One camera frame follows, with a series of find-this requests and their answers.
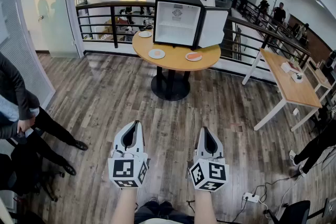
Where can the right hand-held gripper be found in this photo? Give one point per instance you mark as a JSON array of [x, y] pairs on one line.
[[210, 173]]

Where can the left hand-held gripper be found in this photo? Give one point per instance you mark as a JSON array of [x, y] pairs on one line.
[[123, 170]]

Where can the white plate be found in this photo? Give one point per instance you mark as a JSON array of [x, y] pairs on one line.
[[152, 55], [191, 59], [145, 34]]

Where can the black mini fridge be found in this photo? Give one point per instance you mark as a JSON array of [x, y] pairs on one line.
[[178, 23]]

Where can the person's right forearm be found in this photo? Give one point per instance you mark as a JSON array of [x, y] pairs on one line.
[[206, 207]]

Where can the person's left forearm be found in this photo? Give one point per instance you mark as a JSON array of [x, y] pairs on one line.
[[124, 204]]

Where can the white power strip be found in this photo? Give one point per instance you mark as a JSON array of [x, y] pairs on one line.
[[250, 197]]

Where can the person's dark trousered legs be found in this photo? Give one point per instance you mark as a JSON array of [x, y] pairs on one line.
[[160, 208]]

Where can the person's beige shirt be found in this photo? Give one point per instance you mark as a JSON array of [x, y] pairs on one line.
[[162, 221]]

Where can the round wooden table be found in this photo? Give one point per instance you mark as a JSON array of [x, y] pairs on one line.
[[173, 60]]

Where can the black office chair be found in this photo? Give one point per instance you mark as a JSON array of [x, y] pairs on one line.
[[296, 211], [39, 178]]

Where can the rectangular wooden desk white legs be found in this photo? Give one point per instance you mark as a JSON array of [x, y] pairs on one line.
[[294, 89]]

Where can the plain white flat box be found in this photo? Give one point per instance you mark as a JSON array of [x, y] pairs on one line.
[[285, 67]]

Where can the wood-topped black metal railing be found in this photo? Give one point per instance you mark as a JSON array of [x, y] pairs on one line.
[[114, 34]]

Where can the white box dark print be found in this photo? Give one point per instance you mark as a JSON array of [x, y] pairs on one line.
[[298, 78]]

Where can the red and white flat box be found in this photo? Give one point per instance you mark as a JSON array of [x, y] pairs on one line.
[[294, 68]]

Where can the frosted glass door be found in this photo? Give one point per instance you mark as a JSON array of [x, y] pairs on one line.
[[47, 34]]

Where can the white-framed glass partition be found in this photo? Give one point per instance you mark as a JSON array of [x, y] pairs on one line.
[[15, 60]]

